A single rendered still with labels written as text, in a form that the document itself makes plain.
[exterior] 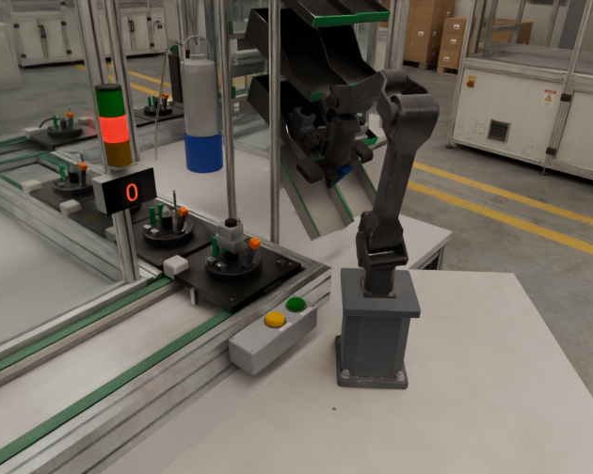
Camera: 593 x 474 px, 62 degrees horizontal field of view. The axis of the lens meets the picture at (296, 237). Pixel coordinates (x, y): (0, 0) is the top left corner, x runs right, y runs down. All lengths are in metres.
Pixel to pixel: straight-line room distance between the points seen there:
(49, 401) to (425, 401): 0.72
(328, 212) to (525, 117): 3.84
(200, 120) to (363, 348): 1.30
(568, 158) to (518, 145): 0.45
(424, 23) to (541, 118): 5.25
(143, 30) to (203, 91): 8.78
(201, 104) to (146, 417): 1.35
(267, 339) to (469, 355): 0.47
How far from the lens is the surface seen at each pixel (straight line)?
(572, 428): 1.14
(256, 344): 1.01
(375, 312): 0.95
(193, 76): 2.01
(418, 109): 0.80
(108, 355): 1.11
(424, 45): 9.89
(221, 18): 1.33
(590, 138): 4.89
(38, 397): 1.07
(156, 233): 1.35
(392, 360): 1.04
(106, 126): 1.05
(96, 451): 0.95
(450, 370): 1.16
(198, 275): 1.21
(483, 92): 5.21
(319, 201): 1.36
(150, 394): 0.95
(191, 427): 1.01
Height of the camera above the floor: 1.62
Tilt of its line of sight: 29 degrees down
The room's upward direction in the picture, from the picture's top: 1 degrees clockwise
